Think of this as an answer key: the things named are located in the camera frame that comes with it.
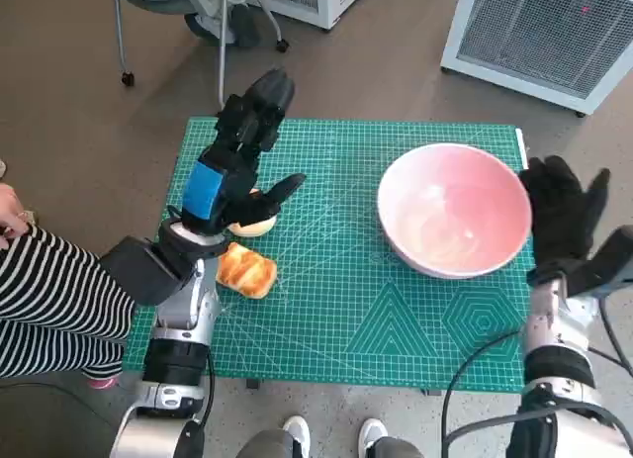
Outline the person's hand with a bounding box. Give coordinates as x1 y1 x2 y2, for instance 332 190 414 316
0 183 31 251

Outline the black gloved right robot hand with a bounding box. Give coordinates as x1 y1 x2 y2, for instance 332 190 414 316
517 154 612 267

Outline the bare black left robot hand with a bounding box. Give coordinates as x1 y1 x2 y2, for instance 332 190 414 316
180 66 308 236

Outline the round toy bread bun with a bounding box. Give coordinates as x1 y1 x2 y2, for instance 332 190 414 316
227 188 277 238

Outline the oblong braided toy bread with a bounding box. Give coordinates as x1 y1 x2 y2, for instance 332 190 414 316
216 241 278 300

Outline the pink bowl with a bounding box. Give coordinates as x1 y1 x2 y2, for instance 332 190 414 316
377 141 534 280

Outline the person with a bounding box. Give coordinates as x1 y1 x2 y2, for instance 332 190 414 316
0 183 137 390

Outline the green cutting mat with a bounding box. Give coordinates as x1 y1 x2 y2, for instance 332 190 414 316
122 116 538 394

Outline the grey office chair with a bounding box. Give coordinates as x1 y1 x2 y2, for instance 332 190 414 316
109 0 291 111

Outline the large white mesh cabinet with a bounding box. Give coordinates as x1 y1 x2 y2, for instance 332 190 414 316
439 0 633 118

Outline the small white mesh cabinet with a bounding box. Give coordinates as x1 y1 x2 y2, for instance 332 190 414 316
259 0 375 32

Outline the person's white shoe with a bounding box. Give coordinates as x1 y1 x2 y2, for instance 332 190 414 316
357 417 390 458
282 415 312 458

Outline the person's leg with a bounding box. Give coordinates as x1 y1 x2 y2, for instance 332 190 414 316
235 429 298 458
368 435 424 458

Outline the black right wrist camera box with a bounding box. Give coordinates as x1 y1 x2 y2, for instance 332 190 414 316
566 225 633 299

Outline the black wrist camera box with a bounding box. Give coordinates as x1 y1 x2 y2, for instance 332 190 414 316
566 225 633 299
98 235 192 307

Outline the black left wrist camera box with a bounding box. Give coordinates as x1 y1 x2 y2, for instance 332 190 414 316
98 235 192 307

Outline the black left camera cable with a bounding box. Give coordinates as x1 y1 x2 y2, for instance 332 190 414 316
195 348 217 429

